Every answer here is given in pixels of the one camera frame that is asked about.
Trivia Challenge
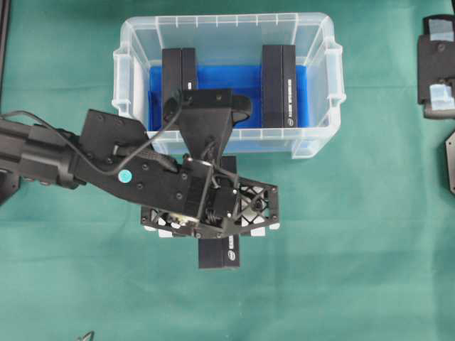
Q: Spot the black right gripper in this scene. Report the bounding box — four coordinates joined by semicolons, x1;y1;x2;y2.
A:
417;14;455;119

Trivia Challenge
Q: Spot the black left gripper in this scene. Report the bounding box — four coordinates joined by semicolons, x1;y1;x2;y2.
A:
141;156;280;239

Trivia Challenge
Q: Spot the black D415 box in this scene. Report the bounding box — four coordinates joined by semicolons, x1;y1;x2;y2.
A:
198;156;240;269

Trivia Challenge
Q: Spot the black d435i box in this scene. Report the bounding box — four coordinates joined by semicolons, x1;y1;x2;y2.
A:
161;48;198;126
261;45;298;128

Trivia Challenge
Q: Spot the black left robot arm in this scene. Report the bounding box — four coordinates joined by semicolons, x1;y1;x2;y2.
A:
1;107;279;239

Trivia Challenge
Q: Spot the clear plastic storage case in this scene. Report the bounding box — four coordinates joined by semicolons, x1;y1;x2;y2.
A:
112;12;346;159

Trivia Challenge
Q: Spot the blue liner sheet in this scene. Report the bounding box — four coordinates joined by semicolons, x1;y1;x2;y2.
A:
148;65;311;131

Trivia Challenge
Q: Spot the thin dark bottom object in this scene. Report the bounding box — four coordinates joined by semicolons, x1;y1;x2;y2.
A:
75;330;95;341

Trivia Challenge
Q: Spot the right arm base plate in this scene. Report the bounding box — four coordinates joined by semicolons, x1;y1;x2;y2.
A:
445;131;455;195

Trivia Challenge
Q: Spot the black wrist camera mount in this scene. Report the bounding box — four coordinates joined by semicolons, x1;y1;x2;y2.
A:
163;89;252;164

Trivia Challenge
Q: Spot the black cable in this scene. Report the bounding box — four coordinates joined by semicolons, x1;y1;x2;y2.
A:
0;92;186;175

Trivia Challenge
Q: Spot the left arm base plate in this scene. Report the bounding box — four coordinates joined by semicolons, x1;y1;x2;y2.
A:
0;169;20;205

